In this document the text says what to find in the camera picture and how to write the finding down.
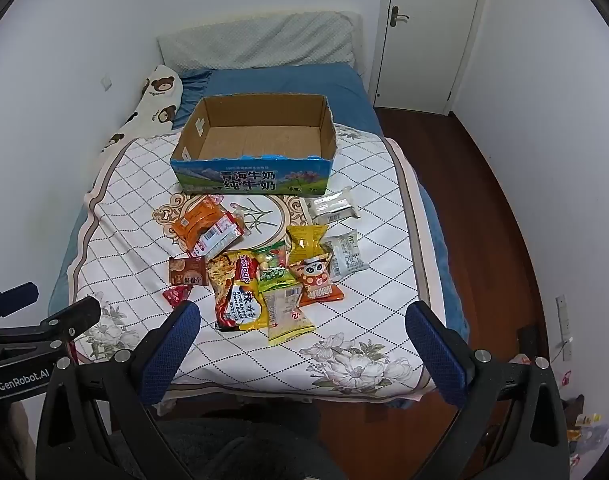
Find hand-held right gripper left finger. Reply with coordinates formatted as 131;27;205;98
36;301;202;480

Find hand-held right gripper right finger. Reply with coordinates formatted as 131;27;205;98
405;301;570;480

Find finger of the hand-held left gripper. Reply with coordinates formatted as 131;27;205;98
0;296;102;348
0;282;40;331

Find orange snack packet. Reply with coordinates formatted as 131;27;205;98
167;195;230;251

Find grey white snack packet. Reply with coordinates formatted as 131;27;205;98
321;230;369;283

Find cardboard box blue print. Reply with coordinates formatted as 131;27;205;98
170;92;339;196

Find small red snack packet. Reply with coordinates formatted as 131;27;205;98
163;284;195;307

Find small brown snack packet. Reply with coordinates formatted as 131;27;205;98
168;255;208;287

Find red yellow noodle packet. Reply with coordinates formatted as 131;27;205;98
207;250;270;332

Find beige packet with yellow edges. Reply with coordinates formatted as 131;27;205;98
262;282;317;345

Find red and white snack packet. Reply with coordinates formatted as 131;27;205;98
187;210;248;261

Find dark grey fleece clothing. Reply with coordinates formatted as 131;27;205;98
109;402;345;480

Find green snack packet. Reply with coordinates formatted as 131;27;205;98
252;242;298;293

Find white floral printed blanket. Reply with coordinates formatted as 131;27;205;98
67;127;447;403

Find white power strip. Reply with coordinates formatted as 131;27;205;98
557;295;576;363

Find orange panda print packet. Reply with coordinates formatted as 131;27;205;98
288;256;345;307

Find yellow snack packet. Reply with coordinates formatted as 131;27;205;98
286;224;330;266

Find cream bread packet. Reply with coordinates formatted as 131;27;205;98
299;186;361;226

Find bear print pillow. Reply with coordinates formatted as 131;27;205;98
102;65;185;153

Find blue bed sheet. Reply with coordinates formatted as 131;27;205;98
49;62;470;343

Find grey green pillow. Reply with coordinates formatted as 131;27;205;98
157;10;360;73

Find white door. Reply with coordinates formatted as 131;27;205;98
374;0;485;116

